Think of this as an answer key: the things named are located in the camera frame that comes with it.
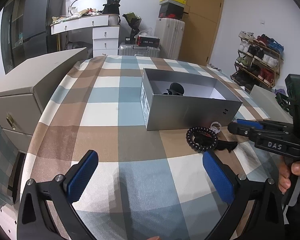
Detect clear ring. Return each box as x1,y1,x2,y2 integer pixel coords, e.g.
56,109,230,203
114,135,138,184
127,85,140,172
210,121,222,133

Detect black beaded bracelet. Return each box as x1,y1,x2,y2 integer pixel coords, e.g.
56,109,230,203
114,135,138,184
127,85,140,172
185,126,219,153

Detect large black hair claw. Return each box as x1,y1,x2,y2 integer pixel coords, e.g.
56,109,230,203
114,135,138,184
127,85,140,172
164,82,185,96

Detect person's right hand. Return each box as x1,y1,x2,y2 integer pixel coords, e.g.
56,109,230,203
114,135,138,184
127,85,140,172
279,159,300,194

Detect shoe rack with shoes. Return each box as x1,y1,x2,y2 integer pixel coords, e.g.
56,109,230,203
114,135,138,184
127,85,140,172
230,31,284,92

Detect plaid bed cover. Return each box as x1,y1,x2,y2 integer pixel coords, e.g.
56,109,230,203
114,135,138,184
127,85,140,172
21,56,267,239

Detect beige nightstand left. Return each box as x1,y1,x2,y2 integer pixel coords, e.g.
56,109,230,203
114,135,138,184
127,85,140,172
0,48,87,153

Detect grey open cardboard box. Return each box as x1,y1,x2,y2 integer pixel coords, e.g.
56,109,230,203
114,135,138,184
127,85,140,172
140,69,242,131

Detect white upright suitcase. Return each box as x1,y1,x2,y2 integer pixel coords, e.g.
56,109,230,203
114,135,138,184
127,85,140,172
154,18,185,60

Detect silver suitcase lying flat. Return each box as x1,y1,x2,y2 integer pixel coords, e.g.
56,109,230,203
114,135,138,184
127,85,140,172
118,43,160,57

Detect wooden door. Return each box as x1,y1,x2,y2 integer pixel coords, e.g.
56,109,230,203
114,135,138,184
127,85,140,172
179,0,224,66

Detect white drawer unit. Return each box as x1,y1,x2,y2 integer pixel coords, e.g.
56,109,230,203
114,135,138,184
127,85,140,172
93,25,120,57

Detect black red box on suitcase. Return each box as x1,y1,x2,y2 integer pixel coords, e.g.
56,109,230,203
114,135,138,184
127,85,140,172
136,36,160,48

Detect black red shoe box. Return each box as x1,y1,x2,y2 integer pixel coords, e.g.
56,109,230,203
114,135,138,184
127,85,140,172
159,2,184,20

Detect white vanity desk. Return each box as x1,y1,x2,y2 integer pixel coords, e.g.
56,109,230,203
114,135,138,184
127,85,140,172
51,15,109,35

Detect yellow lid shoe box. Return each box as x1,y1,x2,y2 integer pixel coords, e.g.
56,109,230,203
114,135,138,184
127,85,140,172
159,0,186,7

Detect black flower bouquet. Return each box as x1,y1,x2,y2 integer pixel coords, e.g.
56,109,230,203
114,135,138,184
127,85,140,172
122,12,142,40

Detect black bag on desk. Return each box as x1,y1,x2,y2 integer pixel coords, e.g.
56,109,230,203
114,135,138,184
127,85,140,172
102,0,121,15

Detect black refrigerator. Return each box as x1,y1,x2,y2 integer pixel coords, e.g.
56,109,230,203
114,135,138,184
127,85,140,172
23,0,63,59

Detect black straps on nightstand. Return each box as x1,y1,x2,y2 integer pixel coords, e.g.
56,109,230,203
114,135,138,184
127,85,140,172
275,92,294,116

